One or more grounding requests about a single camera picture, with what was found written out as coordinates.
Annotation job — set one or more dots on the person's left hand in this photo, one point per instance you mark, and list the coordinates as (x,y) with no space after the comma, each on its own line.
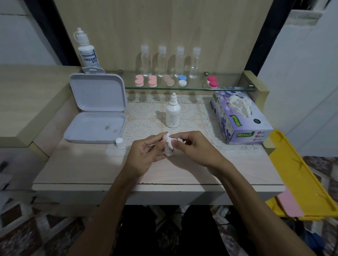
(138,158)

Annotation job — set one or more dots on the person's right hand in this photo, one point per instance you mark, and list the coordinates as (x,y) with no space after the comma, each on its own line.
(202,150)

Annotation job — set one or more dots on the person's left thumb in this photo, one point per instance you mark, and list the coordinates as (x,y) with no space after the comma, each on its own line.
(155,138)

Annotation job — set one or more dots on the person's right thumb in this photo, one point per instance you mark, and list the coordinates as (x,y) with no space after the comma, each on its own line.
(182,149)

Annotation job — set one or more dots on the white tissue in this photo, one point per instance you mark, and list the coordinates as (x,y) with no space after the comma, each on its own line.
(169,143)

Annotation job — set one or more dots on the person's right forearm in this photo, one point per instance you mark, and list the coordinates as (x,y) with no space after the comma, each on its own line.
(253,205)

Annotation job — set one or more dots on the person's left forearm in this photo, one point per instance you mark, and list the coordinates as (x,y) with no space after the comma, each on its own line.
(105,213)

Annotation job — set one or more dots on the small white dropper bottle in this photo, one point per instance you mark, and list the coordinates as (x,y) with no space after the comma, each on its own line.
(173,112)

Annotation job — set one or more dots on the white bottle cap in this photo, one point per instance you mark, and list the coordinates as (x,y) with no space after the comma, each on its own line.
(120,143)

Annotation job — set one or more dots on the pink and white lens case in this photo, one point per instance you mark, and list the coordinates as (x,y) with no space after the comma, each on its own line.
(152,81)

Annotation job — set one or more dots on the beige contact lens case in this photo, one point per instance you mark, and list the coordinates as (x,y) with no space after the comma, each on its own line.
(169,80)

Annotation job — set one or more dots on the pink contact lens case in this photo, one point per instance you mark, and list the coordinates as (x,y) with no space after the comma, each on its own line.
(139,80)

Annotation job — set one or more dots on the glass shelf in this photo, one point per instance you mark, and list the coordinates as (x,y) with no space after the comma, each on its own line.
(195,87)

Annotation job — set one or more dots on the blue and white lens case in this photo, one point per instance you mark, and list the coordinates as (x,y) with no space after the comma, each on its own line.
(182,80)

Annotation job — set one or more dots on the purple floral tissue box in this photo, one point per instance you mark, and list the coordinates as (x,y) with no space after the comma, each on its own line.
(241,118)

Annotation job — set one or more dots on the open white plastic case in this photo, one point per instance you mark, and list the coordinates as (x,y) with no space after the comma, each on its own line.
(96,105)

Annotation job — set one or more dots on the red and white lens case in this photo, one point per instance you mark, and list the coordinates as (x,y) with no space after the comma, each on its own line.
(212,82)

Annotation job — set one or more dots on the small clear plastic bottle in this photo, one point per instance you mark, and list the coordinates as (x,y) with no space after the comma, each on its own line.
(195,62)
(145,61)
(179,61)
(162,61)

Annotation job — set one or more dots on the person's black trousers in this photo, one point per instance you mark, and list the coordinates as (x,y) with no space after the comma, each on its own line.
(184,234)

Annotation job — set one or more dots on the large white lens solution bottle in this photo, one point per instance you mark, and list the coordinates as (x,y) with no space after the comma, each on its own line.
(86,52)

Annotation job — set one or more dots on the pink flat card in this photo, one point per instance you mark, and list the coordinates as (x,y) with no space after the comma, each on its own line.
(290,203)

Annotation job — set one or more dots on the yellow plastic bin lid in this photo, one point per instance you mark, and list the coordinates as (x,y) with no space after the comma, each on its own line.
(301,176)

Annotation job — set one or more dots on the light wooden side shelf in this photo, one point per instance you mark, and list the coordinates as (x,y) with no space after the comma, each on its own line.
(29,105)

